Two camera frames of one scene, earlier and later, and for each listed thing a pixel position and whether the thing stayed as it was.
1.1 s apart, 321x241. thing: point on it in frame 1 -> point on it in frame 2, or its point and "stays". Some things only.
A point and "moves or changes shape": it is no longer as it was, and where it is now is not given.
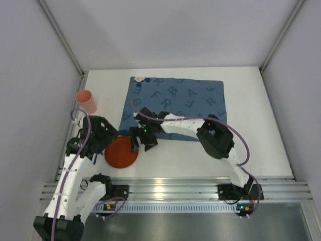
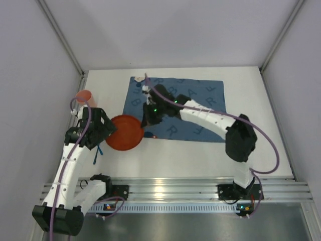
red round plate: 118,153 moves or changes shape
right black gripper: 142,138 -> 149,116
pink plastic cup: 85,98 stays
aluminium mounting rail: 198,188 stays
